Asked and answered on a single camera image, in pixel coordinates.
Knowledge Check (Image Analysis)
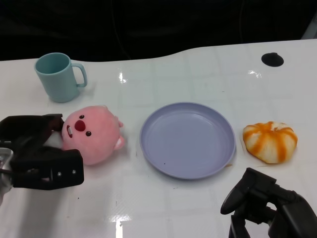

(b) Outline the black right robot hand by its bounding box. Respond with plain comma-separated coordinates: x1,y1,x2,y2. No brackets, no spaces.
220,168,317,238

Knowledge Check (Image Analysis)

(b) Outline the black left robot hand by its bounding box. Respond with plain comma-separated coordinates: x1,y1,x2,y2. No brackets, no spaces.
0,114,84,190

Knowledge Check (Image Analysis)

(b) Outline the pink plush beaver doll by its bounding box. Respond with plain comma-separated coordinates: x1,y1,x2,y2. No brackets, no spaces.
46,105,125,166

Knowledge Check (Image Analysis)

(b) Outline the purple plastic plate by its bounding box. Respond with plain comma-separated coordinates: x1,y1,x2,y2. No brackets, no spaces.
139,102,237,179

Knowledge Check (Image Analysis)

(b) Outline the orange striped toy bun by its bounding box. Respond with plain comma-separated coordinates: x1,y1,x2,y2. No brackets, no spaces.
242,121,298,164

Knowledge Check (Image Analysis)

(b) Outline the teal plastic mug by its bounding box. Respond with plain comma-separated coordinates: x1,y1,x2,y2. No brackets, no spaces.
34,52,88,103

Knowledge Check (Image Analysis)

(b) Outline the black round table grommet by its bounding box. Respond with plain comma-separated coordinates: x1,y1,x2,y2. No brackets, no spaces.
261,52,284,67

